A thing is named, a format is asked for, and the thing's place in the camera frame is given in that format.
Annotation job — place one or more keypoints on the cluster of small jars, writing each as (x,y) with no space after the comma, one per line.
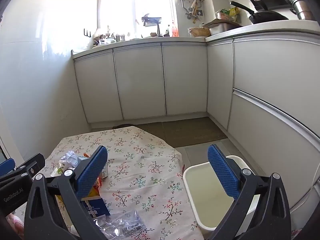
(110,39)

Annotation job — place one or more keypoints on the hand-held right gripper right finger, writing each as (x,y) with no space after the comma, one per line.
(223,173)

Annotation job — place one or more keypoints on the white plastic bin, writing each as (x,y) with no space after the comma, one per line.
(205,192)

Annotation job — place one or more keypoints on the blue cardboard box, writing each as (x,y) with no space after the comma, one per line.
(96,206)

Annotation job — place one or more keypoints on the yellow green snack bags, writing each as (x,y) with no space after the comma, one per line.
(233,12)

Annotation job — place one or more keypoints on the white paper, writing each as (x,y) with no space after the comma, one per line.
(70,158)

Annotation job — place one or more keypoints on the red bottle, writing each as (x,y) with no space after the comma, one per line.
(175,31)

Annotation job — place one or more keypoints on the pink cloth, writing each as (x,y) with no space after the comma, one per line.
(15,226)

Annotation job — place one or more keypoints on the black frying pan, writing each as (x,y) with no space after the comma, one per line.
(267,16)

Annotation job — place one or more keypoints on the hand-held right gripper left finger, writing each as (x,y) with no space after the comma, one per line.
(91,173)

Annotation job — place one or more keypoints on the woven basket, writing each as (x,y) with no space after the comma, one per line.
(198,32)

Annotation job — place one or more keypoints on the small drink carton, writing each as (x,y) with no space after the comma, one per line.
(82,160)

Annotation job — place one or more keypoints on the orange wrapper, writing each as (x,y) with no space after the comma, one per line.
(86,155)
(96,186)

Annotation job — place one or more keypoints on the floral tablecloth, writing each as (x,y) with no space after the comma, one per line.
(150,170)

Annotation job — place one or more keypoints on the metal tray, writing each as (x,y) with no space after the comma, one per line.
(222,30)

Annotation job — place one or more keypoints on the kitchen window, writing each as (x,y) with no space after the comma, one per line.
(120,5)

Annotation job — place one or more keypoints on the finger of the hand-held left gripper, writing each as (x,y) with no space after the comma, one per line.
(6,167)
(35,163)

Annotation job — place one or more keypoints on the steel pot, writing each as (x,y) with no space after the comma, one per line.
(298,5)

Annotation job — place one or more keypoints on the white cabinet door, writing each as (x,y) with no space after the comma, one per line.
(185,77)
(97,87)
(220,82)
(140,82)

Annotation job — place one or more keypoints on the white paper cup green print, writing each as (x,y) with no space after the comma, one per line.
(58,171)

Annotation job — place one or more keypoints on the white cabinet drawer front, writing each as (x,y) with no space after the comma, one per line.
(265,150)
(277,75)

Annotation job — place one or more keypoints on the black wall hooks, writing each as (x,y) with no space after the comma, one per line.
(87,33)

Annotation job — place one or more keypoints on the clear plastic packaging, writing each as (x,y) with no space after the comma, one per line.
(120,223)

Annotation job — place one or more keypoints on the brown floor mat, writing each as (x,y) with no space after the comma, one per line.
(150,131)
(192,132)

